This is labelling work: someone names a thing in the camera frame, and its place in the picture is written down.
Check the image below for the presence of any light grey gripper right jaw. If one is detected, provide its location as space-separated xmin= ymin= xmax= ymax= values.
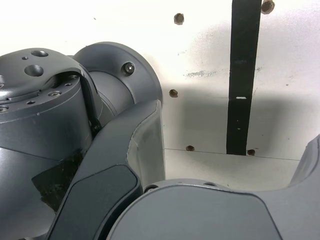
xmin=107 ymin=134 xmax=320 ymax=240

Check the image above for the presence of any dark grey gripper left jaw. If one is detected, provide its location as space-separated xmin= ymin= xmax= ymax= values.
xmin=46 ymin=99 xmax=167 ymax=240

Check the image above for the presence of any black tape strip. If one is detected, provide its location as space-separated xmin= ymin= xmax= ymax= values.
xmin=225 ymin=0 xmax=262 ymax=156

